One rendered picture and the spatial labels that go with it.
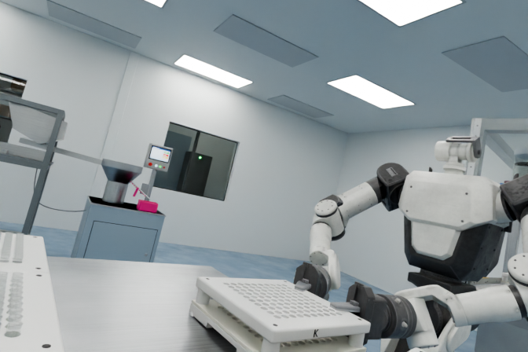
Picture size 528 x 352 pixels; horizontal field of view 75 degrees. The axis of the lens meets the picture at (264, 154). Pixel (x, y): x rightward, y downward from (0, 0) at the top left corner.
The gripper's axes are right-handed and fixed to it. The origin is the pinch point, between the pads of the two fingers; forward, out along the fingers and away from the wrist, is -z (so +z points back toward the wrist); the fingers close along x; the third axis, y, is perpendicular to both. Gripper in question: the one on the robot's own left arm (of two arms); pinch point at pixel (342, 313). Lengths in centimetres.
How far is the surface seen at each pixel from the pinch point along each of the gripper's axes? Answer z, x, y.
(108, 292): -40.6, 6.4, 23.3
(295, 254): 391, 80, 531
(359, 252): 466, 43, 433
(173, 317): -30.3, 6.4, 12.1
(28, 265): -55, -1, 12
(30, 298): -54, -1, -2
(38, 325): -53, -1, -9
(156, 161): 23, -29, 300
